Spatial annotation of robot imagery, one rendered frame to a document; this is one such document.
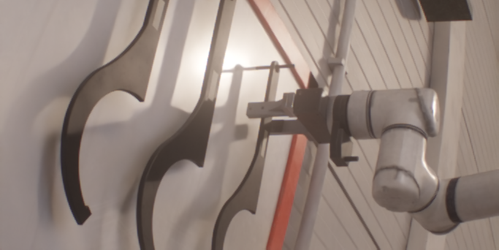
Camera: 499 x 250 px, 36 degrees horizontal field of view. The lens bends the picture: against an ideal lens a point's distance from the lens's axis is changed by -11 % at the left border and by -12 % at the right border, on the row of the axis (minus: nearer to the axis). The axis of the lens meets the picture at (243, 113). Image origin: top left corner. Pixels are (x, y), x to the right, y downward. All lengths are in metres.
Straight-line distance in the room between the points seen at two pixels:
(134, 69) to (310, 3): 0.90
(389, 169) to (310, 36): 0.69
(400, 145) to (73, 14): 0.59
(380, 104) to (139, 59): 0.45
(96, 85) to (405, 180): 0.54
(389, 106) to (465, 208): 0.24
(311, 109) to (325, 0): 0.69
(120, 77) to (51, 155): 0.16
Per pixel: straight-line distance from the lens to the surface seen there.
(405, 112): 1.41
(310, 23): 1.99
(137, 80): 1.18
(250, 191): 1.49
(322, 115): 1.46
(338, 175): 2.13
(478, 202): 1.41
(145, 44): 1.20
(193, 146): 1.31
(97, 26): 1.18
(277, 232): 1.68
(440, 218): 1.46
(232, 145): 1.52
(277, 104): 1.49
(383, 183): 1.35
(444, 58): 3.22
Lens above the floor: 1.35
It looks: 31 degrees up
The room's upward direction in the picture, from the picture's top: 15 degrees clockwise
